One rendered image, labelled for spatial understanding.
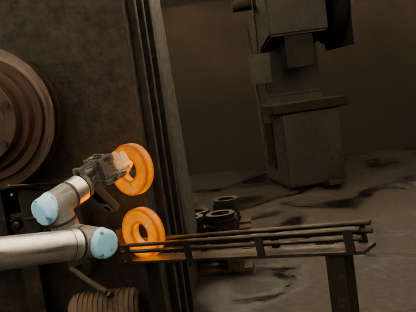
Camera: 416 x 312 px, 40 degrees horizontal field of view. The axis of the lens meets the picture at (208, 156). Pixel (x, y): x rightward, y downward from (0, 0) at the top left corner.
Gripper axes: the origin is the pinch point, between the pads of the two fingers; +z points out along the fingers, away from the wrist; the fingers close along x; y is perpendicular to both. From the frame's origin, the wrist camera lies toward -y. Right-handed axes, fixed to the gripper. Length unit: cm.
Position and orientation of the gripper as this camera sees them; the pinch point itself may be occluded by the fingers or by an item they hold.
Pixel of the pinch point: (130, 163)
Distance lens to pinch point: 174.9
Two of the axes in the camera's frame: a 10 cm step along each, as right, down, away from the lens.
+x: -7.9, 0.4, 6.2
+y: -2.8, -9.1, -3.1
